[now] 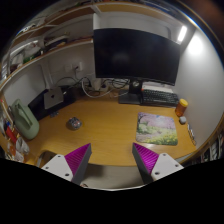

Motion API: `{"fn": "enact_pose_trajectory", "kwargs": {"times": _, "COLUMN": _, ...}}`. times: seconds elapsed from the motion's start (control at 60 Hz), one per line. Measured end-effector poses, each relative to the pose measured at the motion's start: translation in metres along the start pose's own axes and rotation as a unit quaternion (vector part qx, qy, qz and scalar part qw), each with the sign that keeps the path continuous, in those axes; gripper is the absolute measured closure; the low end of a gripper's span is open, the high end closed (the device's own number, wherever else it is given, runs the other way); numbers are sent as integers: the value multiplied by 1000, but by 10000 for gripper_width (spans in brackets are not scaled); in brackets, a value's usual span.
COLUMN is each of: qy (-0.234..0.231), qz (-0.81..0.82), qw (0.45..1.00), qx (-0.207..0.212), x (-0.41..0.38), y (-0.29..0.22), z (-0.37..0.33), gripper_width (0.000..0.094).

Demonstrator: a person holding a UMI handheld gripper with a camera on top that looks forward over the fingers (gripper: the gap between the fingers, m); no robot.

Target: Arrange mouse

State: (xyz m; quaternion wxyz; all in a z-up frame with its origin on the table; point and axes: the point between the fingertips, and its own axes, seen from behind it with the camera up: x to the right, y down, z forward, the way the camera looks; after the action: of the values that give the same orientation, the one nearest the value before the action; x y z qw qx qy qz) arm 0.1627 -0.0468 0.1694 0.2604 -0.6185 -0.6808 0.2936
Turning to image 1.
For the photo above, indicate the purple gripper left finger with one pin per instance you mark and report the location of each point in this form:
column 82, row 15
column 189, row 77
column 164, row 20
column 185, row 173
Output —
column 72, row 166

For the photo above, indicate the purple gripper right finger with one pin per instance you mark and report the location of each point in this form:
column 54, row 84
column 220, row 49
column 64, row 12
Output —
column 153, row 166

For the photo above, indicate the floral landscape mouse pad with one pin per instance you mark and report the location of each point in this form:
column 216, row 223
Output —
column 156, row 129

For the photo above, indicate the patterned computer mouse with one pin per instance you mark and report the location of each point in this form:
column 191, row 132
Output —
column 73, row 123

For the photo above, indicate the small grey white eraser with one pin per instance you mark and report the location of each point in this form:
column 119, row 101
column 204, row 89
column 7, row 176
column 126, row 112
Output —
column 182, row 120

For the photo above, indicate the orange pill bottle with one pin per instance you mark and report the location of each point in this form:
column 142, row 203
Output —
column 181, row 107

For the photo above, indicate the black keyboard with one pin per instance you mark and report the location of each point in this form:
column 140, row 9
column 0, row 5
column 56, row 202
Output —
column 159, row 98

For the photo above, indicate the black laptop stand box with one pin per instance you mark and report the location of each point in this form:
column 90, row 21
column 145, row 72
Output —
column 37, row 105

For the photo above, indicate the silver laptop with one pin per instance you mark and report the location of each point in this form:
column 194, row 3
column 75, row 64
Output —
column 53, row 97

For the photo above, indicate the black computer monitor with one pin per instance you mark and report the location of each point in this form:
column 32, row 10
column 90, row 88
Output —
column 135, row 55

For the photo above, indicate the white wall socket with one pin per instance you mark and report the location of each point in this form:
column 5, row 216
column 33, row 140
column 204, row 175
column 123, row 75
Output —
column 77, row 66

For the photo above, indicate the white wall light bar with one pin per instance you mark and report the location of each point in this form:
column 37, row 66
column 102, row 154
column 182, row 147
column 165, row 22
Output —
column 182, row 34

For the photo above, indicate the wooden wall shelf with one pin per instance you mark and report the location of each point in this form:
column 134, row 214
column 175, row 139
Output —
column 54, row 28

